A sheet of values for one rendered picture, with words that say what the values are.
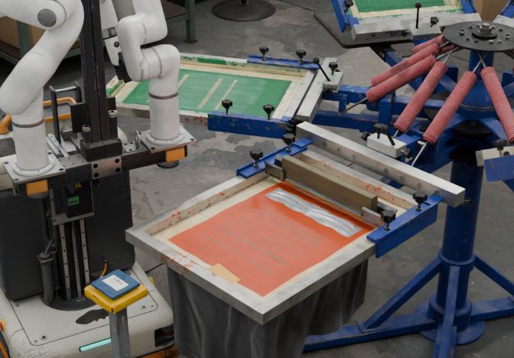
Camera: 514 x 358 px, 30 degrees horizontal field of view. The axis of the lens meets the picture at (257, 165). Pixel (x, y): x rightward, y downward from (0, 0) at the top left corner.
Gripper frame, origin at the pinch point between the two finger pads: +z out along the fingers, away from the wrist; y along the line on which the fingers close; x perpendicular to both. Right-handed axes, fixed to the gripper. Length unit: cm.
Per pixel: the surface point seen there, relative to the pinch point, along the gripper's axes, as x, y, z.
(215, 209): -7, -41, 43
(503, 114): -110, -54, 45
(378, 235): -43, -79, 57
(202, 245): 5, -58, 46
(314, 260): -22, -77, 57
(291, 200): -31, -45, 48
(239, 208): -14, -43, 45
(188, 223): 4, -46, 42
